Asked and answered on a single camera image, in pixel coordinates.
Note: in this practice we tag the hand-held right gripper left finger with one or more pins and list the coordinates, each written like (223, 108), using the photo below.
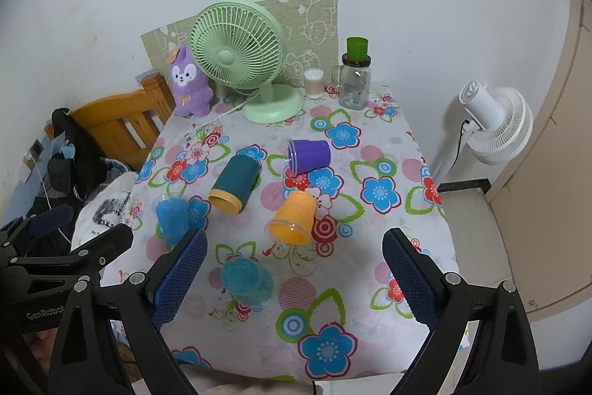
(180, 274)

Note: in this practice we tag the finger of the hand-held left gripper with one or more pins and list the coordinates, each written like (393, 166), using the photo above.
(108, 242)
(51, 220)

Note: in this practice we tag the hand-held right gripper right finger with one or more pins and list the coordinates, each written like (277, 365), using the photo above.
(409, 279)

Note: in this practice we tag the orange plastic cup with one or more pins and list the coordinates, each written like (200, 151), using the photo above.
(296, 214)

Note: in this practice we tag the clear blue plastic cup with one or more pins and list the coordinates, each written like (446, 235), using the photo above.
(170, 214)
(245, 281)

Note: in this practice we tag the dark teal cup yellow rim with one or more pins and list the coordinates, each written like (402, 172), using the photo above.
(236, 182)

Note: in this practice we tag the purple plastic cup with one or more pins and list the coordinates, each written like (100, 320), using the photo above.
(312, 155)

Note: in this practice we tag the green plastic cup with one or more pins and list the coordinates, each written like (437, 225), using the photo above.
(357, 48)

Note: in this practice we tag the white printed bag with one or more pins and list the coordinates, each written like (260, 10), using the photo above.
(108, 210)

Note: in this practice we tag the floral tablecloth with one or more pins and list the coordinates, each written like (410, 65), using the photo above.
(379, 237)

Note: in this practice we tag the black clothing pile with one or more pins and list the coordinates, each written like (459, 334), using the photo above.
(78, 166)

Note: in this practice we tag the wooden chair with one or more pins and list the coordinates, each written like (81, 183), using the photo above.
(115, 122)

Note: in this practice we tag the beige door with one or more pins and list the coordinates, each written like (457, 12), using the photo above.
(555, 191)

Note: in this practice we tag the purple plush toy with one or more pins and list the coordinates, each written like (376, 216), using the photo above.
(189, 87)

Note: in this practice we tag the white standing fan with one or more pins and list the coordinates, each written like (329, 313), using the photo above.
(502, 129)

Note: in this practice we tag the glass jar mug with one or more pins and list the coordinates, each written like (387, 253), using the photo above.
(354, 85)

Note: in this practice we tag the cotton swab container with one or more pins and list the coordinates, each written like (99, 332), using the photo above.
(314, 86)

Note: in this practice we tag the green desk fan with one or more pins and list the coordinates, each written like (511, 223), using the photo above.
(231, 52)

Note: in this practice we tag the wall socket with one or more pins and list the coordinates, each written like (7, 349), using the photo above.
(34, 150)

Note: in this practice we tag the beige patterned wall mat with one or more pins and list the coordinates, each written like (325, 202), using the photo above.
(314, 29)

